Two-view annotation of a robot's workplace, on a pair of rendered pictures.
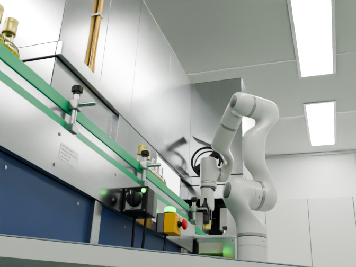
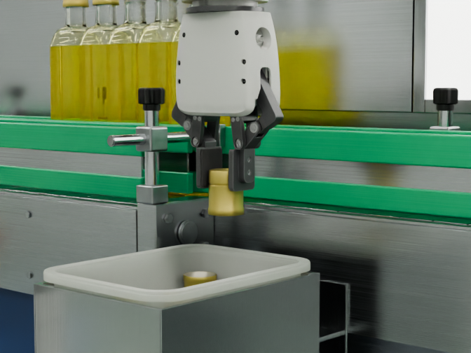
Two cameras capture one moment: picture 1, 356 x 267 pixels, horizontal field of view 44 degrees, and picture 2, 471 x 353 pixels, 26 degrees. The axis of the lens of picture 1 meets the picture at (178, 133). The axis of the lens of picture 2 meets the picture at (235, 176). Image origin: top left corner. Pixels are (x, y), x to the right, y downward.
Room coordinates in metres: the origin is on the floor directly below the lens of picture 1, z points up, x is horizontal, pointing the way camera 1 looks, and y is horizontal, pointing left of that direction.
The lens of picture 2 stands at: (2.49, -1.08, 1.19)
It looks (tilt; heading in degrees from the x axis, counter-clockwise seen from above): 5 degrees down; 112
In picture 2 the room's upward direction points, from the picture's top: straight up
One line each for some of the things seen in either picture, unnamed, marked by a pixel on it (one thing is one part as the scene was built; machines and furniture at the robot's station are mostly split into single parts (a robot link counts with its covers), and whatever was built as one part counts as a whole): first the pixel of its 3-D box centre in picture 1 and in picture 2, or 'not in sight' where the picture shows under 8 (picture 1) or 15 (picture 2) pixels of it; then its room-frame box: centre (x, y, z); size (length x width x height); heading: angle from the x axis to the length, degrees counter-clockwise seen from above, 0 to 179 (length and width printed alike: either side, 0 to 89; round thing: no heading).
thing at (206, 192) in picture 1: (207, 198); (225, 57); (2.11, -0.16, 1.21); 0.10 x 0.07 x 0.11; 161
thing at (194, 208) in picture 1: (188, 211); (167, 144); (2.00, -0.07, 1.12); 0.17 x 0.03 x 0.12; 71
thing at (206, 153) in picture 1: (206, 161); not in sight; (2.82, -0.20, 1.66); 0.21 x 0.05 x 0.21; 71
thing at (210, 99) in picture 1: (227, 153); not in sight; (3.16, -0.38, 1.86); 0.70 x 0.37 x 0.89; 161
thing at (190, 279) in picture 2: not in sight; (200, 294); (2.06, -0.11, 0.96); 0.04 x 0.04 x 0.04
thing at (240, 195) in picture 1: (245, 207); not in sight; (1.75, -0.28, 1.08); 0.19 x 0.12 x 0.24; 114
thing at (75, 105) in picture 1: (82, 108); not in sight; (0.99, 0.24, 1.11); 0.07 x 0.04 x 0.13; 71
